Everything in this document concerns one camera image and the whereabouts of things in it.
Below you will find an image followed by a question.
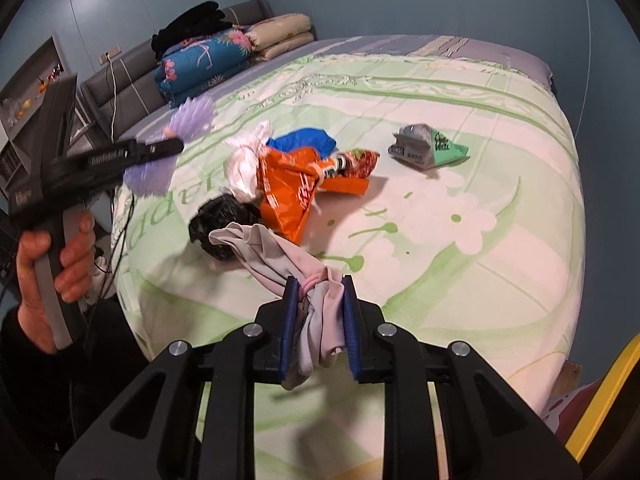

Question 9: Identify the folded beige blanket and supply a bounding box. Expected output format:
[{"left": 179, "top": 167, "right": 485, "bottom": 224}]
[{"left": 244, "top": 12, "right": 313, "bottom": 47}]

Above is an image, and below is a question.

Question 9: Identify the black cable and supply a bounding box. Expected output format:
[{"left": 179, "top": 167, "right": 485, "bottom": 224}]
[{"left": 97, "top": 185, "right": 137, "bottom": 306}]

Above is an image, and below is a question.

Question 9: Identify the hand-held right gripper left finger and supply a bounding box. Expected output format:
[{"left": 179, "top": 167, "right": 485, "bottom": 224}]
[{"left": 55, "top": 276, "right": 301, "bottom": 480}]

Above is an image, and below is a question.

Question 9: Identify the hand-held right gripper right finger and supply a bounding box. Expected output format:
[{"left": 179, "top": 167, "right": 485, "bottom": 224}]
[{"left": 341, "top": 276, "right": 583, "bottom": 480}]

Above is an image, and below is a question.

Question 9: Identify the beige pink cloth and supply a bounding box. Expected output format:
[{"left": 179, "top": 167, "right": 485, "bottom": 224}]
[{"left": 208, "top": 222, "right": 346, "bottom": 391}]

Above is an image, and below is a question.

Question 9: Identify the beige pillow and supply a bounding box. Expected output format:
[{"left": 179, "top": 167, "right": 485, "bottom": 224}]
[{"left": 256, "top": 31, "right": 319, "bottom": 62}]

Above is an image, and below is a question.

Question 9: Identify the blue cloth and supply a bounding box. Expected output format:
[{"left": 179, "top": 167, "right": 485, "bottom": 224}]
[{"left": 267, "top": 127, "right": 338, "bottom": 163}]

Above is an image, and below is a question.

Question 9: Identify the white charging cable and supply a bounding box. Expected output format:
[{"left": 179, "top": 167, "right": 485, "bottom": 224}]
[{"left": 106, "top": 55, "right": 121, "bottom": 142}]

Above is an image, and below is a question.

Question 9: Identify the recessed wall shelf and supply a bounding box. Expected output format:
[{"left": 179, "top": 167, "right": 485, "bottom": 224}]
[{"left": 0, "top": 35, "right": 69, "bottom": 196}]

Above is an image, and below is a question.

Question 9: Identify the red patterned cloth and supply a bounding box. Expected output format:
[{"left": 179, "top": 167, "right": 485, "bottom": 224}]
[{"left": 542, "top": 379, "right": 607, "bottom": 442}]

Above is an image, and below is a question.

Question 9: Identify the green floral blanket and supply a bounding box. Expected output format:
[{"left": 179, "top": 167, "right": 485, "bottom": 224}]
[{"left": 111, "top": 35, "right": 587, "bottom": 480}]

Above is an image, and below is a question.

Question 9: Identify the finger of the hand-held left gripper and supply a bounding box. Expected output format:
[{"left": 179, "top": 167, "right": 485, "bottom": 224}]
[{"left": 132, "top": 138, "right": 185, "bottom": 161}]

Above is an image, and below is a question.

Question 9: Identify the black clothing pile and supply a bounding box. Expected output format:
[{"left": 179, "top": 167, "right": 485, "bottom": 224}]
[{"left": 151, "top": 1, "right": 234, "bottom": 59}]

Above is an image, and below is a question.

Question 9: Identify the red snack packet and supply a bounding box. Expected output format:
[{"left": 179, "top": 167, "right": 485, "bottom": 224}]
[{"left": 320, "top": 147, "right": 379, "bottom": 181}]

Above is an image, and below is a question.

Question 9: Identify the orange plastic bag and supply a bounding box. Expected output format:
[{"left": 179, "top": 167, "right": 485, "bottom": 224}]
[{"left": 255, "top": 147, "right": 369, "bottom": 247}]

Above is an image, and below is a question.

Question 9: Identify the grey bed headboard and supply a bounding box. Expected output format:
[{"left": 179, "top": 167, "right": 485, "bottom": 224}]
[{"left": 79, "top": 0, "right": 274, "bottom": 137}]

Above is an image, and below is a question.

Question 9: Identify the purple plastic bag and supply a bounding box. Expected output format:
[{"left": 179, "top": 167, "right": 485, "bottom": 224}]
[{"left": 122, "top": 94, "right": 217, "bottom": 198}]

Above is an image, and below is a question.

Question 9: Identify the blue floral folded quilt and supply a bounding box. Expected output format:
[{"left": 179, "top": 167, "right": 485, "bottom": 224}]
[{"left": 153, "top": 30, "right": 253, "bottom": 109}]

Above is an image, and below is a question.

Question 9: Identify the black plastic bag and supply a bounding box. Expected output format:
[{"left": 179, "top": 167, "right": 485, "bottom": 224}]
[{"left": 188, "top": 195, "right": 259, "bottom": 262}]

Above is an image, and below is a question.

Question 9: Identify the person's left forearm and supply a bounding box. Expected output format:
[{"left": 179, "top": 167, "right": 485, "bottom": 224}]
[{"left": 0, "top": 305, "right": 151, "bottom": 480}]

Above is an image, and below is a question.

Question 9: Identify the white cloth bundle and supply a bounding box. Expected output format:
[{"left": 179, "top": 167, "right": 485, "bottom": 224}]
[{"left": 223, "top": 121, "right": 275, "bottom": 202}]

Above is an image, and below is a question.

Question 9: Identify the green grey snack packet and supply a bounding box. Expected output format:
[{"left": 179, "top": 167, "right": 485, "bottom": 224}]
[{"left": 388, "top": 123, "right": 471, "bottom": 170}]

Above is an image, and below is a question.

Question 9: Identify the yellow plastic frame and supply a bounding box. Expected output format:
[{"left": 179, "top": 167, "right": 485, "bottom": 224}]
[{"left": 565, "top": 332, "right": 640, "bottom": 467}]

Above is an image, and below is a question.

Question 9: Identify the person's left hand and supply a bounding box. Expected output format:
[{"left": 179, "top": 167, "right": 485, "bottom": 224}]
[{"left": 15, "top": 210, "right": 97, "bottom": 356}]

